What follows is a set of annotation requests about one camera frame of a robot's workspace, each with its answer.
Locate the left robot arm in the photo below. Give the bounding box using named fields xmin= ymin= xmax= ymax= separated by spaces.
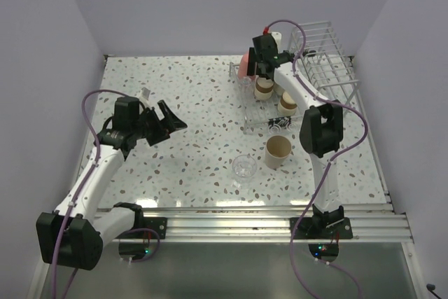
xmin=36 ymin=96 xmax=187 ymax=270

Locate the steel cup with cork band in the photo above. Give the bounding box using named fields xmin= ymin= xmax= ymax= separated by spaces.
xmin=274 ymin=83 xmax=284 ymax=97

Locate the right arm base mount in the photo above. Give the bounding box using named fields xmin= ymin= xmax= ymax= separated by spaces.
xmin=293 ymin=217 xmax=354 ymax=263

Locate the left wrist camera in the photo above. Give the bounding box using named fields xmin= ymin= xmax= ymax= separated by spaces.
xmin=139 ymin=87 xmax=152 ymax=109

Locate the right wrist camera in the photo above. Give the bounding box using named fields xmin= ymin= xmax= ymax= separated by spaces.
xmin=263 ymin=27 xmax=282 ymax=50

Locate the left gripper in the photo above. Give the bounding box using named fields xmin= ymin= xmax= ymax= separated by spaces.
xmin=132 ymin=100 xmax=186 ymax=146

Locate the white wire dish rack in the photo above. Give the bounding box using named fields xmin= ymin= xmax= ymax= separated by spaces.
xmin=229 ymin=21 xmax=361 ymax=134

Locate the small clear glass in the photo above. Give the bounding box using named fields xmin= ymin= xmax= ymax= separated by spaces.
xmin=238 ymin=76 xmax=253 ymax=95

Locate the beige plastic cup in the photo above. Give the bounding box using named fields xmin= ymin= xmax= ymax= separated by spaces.
xmin=265 ymin=135 xmax=292 ymax=169

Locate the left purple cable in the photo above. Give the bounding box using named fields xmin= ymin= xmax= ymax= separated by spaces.
xmin=48 ymin=89 xmax=122 ymax=299

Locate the large clear glass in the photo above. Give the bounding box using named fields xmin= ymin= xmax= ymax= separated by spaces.
xmin=232 ymin=154 xmax=258 ymax=187

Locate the pink plastic cup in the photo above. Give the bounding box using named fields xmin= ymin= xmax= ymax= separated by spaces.
xmin=237 ymin=52 xmax=249 ymax=79

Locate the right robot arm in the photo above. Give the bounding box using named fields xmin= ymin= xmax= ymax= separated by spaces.
xmin=248 ymin=33 xmax=344 ymax=238

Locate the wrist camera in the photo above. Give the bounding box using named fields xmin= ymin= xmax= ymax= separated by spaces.
xmin=139 ymin=87 xmax=152 ymax=109
xmin=263 ymin=27 xmax=282 ymax=50

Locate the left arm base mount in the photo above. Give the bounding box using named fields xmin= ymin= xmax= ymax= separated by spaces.
xmin=117 ymin=217 xmax=167 ymax=263

